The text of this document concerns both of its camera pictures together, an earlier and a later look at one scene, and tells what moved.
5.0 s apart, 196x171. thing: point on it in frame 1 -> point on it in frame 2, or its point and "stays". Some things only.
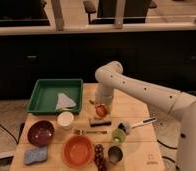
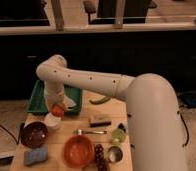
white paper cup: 65,119 -> 53,122
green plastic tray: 46,91 stays
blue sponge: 34,155 stays
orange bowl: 78,151 stays
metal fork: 84,132 stays
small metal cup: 115,154 stays
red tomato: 101,111 -> 57,111
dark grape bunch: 99,156 stays
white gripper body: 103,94 -> 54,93
